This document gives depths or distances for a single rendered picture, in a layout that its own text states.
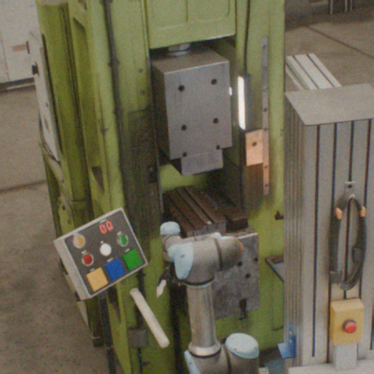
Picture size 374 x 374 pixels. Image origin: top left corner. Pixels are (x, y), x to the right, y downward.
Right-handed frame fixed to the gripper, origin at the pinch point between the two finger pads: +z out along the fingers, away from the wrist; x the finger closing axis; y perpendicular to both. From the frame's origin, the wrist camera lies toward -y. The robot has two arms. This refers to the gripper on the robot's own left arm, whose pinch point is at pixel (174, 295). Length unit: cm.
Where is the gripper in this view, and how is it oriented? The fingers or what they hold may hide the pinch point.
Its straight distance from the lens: 329.3
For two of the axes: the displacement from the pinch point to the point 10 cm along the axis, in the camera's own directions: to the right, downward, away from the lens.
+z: 0.7, 8.7, 4.9
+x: 9.9, -1.1, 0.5
